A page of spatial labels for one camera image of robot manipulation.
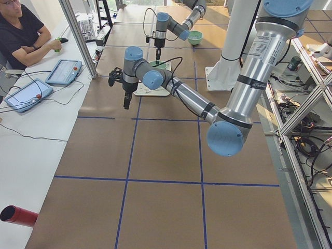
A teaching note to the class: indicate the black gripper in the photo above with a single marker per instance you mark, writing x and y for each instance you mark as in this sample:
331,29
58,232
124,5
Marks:
158,43
128,88

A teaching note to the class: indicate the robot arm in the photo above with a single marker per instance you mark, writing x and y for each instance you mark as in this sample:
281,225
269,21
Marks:
165,22
257,34

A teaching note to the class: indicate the green bowl with ice cubes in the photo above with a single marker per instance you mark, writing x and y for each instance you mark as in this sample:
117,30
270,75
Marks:
195,37

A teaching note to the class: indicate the blue teach pendant far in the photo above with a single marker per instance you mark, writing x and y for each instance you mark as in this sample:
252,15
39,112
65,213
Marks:
64,72

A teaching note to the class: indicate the blue teach pendant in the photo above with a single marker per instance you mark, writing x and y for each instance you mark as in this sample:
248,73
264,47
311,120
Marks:
64,72
28,96

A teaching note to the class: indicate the black keyboard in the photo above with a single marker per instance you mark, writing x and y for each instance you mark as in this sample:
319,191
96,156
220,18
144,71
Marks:
86,29

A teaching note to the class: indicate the blue teach pendant near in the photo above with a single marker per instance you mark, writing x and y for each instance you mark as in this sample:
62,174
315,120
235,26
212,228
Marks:
28,96

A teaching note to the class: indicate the seated person in black shirt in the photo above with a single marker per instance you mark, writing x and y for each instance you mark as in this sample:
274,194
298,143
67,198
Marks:
25,40

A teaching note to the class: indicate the green power box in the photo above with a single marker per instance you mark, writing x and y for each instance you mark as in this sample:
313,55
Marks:
294,63

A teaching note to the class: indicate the red cylinder tube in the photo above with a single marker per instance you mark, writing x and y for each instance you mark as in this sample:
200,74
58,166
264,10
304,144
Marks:
17,215

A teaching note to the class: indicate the aluminium frame rail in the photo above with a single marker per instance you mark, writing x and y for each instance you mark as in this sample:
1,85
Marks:
71,19

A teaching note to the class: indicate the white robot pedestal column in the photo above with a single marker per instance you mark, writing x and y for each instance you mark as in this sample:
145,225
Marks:
242,16

